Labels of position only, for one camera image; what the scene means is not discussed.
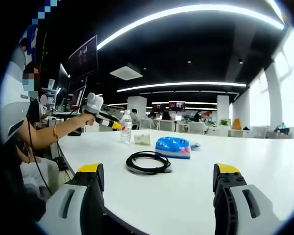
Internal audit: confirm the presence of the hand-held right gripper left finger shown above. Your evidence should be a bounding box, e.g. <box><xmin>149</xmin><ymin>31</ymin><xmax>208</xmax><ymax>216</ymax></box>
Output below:
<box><xmin>38</xmin><ymin>163</ymin><xmax>105</xmax><ymax>235</ymax></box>

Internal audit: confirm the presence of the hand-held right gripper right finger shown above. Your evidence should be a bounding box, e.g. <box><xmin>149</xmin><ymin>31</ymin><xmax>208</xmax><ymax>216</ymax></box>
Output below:
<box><xmin>212</xmin><ymin>163</ymin><xmax>289</xmax><ymax>235</ymax></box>

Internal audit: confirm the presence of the clear plastic water bottle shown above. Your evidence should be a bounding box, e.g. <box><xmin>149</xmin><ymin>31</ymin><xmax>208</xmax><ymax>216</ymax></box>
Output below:
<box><xmin>120</xmin><ymin>109</ymin><xmax>133</xmax><ymax>144</ymax></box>

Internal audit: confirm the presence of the white paper cup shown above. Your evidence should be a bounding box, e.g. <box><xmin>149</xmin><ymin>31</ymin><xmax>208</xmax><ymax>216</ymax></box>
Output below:
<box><xmin>133</xmin><ymin>133</ymin><xmax>150</xmax><ymax>145</ymax></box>

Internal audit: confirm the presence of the blue pink tissue pack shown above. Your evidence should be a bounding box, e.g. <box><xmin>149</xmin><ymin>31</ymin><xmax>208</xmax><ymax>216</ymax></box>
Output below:
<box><xmin>154</xmin><ymin>136</ymin><xmax>191</xmax><ymax>160</ymax></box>

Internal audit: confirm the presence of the person's left hand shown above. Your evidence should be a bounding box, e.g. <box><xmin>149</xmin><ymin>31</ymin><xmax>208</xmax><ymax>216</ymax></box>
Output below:
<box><xmin>82</xmin><ymin>113</ymin><xmax>97</xmax><ymax>127</ymax></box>

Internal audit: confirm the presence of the white equipment rack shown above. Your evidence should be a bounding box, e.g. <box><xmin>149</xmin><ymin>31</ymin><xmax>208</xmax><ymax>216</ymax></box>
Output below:
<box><xmin>45</xmin><ymin>78</ymin><xmax>61</xmax><ymax>111</ymax></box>

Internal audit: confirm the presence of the square ceiling air vent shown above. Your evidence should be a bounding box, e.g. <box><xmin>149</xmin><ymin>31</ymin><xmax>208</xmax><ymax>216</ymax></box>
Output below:
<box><xmin>109</xmin><ymin>64</ymin><xmax>144</xmax><ymax>80</ymax></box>

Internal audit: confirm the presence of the white table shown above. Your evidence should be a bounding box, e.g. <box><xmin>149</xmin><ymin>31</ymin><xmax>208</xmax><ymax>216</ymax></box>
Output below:
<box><xmin>56</xmin><ymin>129</ymin><xmax>294</xmax><ymax>235</ymax></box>

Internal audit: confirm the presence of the large dark hanging screen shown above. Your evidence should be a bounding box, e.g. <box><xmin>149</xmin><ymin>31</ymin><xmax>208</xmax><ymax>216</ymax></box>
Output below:
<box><xmin>68</xmin><ymin>34</ymin><xmax>98</xmax><ymax>79</ymax></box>

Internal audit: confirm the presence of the small black box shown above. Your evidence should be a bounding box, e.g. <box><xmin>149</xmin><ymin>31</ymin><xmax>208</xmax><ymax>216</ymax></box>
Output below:
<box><xmin>54</xmin><ymin>156</ymin><xmax>69</xmax><ymax>171</ymax></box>

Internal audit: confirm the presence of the person's light clothing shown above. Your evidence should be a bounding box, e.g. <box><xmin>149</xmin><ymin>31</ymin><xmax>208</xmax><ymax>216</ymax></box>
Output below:
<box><xmin>21</xmin><ymin>158</ymin><xmax>61</xmax><ymax>194</ymax></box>

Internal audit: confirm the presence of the straight ceiling light strip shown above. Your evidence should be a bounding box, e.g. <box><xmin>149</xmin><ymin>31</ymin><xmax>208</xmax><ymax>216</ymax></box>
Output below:
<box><xmin>116</xmin><ymin>82</ymin><xmax>247</xmax><ymax>93</ymax></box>

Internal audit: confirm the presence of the white worn device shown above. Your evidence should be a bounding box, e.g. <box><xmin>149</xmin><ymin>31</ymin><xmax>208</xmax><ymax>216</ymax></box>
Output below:
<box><xmin>0</xmin><ymin>60</ymin><xmax>31</xmax><ymax>144</ymax></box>

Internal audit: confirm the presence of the long curved ceiling light strip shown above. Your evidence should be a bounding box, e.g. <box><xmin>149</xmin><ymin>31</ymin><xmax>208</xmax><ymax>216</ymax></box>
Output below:
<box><xmin>97</xmin><ymin>4</ymin><xmax>285</xmax><ymax>51</ymax></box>

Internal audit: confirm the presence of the red wall screen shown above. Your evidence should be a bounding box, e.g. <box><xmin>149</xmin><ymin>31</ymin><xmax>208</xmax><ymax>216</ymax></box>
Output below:
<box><xmin>168</xmin><ymin>100</ymin><xmax>186</xmax><ymax>112</ymax></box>

